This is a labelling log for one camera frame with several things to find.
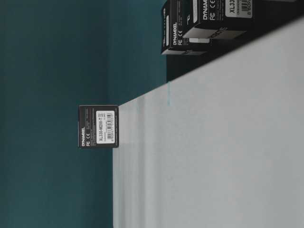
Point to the black Dynamixel box front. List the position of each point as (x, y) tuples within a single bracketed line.
[(230, 19)]

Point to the black dynamixel box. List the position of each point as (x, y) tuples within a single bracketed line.
[(98, 126), (173, 42), (230, 19)]

